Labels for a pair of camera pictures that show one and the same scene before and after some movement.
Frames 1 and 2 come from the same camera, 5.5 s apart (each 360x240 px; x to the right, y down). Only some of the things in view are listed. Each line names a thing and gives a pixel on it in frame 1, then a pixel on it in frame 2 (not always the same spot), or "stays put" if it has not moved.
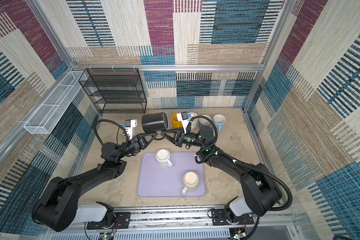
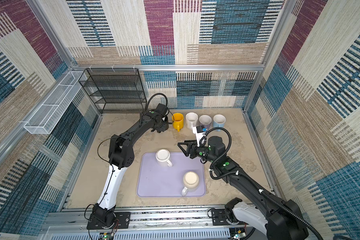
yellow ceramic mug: [176, 123] stays put
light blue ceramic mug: [219, 120] stays put
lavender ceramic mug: [203, 121] stays put
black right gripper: [178, 139] -> [192, 146]
